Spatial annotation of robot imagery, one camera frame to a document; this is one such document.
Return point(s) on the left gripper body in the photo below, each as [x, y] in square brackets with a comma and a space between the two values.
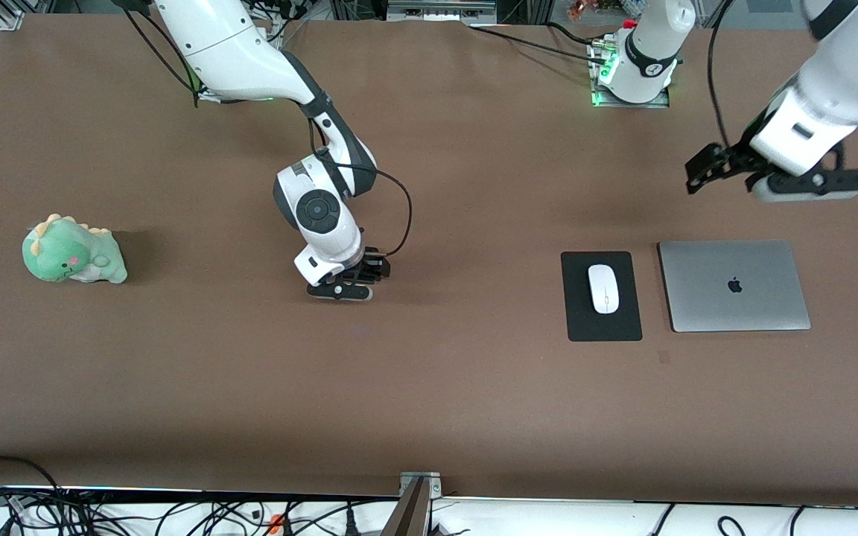
[736, 161]

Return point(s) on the white computer mouse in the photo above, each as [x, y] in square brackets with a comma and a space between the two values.
[603, 289]

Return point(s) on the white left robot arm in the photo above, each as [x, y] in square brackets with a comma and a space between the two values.
[649, 45]

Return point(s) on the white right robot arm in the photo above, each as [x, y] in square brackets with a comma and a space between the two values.
[228, 45]

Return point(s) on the black mouse pad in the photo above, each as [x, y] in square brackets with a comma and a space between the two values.
[574, 298]

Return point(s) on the silver closed laptop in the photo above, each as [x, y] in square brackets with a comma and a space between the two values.
[734, 286]

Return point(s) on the green plush dinosaur toy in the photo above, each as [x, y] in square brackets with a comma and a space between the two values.
[71, 253]

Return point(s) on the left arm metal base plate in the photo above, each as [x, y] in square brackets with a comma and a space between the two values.
[623, 100]

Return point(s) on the metal mount post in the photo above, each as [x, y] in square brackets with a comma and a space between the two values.
[410, 514]

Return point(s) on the aluminium frame rail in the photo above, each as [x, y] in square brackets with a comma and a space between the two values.
[440, 11]

